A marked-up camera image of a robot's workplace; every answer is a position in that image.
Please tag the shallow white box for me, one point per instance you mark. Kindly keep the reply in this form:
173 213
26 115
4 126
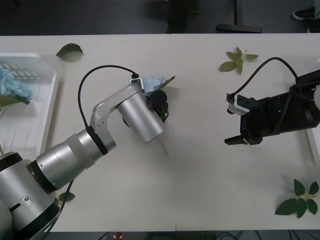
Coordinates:
47 100

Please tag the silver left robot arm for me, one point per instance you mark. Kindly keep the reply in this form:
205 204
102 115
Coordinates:
140 117

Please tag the dark green leaf twig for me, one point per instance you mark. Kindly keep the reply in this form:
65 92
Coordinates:
290 207
68 196

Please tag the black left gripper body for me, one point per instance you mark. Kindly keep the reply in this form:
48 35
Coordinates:
158 109

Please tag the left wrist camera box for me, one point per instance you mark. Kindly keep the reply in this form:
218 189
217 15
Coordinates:
137 82

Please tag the pale green leaf twig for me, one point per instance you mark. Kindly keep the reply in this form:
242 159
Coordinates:
228 66

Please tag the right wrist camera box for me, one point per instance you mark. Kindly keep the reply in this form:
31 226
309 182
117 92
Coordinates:
240 105

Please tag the single loose green leaf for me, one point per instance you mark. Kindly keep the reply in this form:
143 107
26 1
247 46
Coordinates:
70 48

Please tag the pale blue flower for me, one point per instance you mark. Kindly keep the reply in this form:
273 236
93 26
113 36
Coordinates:
152 81
12 85

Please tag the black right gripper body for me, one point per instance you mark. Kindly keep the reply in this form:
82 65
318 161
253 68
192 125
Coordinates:
275 115

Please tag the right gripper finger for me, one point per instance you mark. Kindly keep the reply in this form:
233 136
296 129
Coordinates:
237 140

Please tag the red round button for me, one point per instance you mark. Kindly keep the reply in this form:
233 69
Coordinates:
117 235

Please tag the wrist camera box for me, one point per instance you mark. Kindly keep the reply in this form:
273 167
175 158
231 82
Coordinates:
240 105
137 82

